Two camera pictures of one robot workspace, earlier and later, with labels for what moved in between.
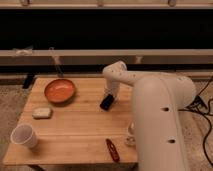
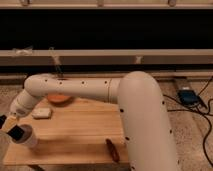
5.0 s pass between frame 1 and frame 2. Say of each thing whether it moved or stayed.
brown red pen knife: stayed
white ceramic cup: stayed
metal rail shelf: stayed
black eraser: moved
